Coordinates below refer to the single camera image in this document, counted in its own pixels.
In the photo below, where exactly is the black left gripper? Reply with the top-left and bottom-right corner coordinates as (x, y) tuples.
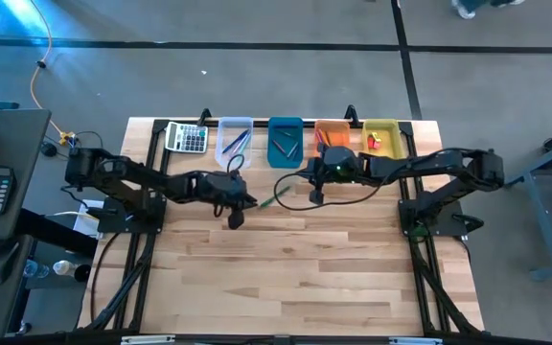
(203, 172), (260, 231)

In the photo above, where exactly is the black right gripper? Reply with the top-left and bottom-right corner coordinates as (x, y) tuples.
(298, 142), (361, 206)

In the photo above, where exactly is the orange extension cable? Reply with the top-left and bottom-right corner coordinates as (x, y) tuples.
(28, 0), (74, 140)

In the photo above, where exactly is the white bottle black cap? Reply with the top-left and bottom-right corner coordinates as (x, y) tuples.
(52, 259), (93, 284)

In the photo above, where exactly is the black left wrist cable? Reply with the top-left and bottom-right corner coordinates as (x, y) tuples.
(225, 152), (246, 175)

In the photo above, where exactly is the blue pen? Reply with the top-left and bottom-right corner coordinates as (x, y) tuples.
(221, 127), (251, 155)

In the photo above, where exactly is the grey side desk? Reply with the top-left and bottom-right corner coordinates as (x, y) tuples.
(0, 107), (52, 243)

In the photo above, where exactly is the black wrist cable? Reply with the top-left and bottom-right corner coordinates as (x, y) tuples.
(272, 171), (388, 213)
(225, 152), (246, 175)

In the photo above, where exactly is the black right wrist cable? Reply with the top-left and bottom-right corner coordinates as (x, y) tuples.
(272, 171), (388, 213)

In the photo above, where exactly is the orange plastic bin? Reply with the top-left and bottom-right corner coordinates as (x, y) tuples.
(313, 117), (353, 157)

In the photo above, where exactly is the person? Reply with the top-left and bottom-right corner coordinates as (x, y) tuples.
(450, 0), (526, 20)

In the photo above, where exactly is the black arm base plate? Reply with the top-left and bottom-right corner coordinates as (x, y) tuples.
(97, 195), (168, 236)
(398, 197), (470, 239)

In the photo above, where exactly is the white desk calculator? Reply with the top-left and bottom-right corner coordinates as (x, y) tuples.
(164, 121), (210, 155)

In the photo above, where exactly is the clear water bottle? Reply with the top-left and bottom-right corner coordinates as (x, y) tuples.
(21, 259), (51, 281)

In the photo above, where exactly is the teal plastic bin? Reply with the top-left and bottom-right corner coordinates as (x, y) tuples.
(266, 116), (305, 170)

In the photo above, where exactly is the lilac pen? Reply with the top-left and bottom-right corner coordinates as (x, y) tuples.
(229, 133), (251, 160)

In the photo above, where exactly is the black aluminium table frame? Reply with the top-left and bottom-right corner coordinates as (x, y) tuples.
(77, 103), (486, 345)

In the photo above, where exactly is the white cable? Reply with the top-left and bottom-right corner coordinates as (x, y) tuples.
(54, 210), (101, 225)

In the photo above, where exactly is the yellow plug connector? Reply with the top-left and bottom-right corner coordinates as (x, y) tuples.
(57, 130), (79, 148)

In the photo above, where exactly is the yellow plastic bin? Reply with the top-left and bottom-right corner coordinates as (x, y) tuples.
(360, 118), (406, 161)

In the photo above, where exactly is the white paper sheet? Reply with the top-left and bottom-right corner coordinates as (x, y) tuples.
(72, 197), (105, 240)

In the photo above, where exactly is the clear plastic bin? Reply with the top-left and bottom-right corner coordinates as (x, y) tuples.
(215, 116), (255, 170)

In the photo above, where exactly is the green ballpoint pen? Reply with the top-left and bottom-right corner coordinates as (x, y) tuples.
(258, 185), (291, 209)

